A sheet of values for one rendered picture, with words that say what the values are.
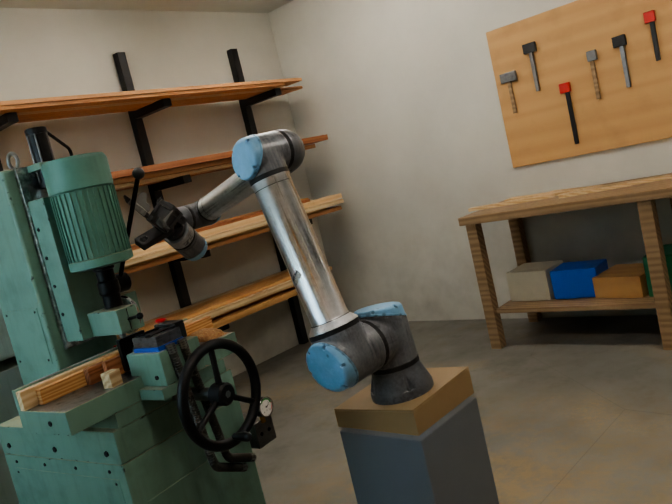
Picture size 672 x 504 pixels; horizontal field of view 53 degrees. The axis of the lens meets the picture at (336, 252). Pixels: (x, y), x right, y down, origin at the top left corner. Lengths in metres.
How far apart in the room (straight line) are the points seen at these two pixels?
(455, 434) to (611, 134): 2.77
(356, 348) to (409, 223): 3.47
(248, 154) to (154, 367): 0.61
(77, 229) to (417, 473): 1.14
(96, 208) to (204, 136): 3.31
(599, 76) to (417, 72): 1.30
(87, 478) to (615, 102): 3.52
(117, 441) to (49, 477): 0.37
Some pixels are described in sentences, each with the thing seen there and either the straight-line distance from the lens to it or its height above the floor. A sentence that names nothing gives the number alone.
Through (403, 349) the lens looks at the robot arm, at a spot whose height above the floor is 0.77.
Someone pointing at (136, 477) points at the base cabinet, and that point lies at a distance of 1.90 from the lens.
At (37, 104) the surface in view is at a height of 2.01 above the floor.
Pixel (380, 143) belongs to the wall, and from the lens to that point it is 5.29.
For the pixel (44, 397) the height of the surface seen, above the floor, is 0.92.
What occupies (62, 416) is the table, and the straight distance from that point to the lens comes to 1.78.
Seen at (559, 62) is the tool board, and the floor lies 1.63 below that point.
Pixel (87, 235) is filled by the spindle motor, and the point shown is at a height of 1.29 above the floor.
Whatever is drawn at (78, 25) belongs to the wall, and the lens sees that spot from 4.93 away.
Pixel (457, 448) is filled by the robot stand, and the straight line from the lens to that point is 2.05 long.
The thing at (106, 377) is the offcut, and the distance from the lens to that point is 1.85.
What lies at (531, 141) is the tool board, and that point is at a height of 1.20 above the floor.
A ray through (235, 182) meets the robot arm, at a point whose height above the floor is 1.34.
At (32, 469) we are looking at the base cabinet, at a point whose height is 0.67.
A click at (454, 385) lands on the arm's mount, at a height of 0.61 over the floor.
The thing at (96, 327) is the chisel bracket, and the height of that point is 1.03.
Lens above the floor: 1.31
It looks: 7 degrees down
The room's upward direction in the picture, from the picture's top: 13 degrees counter-clockwise
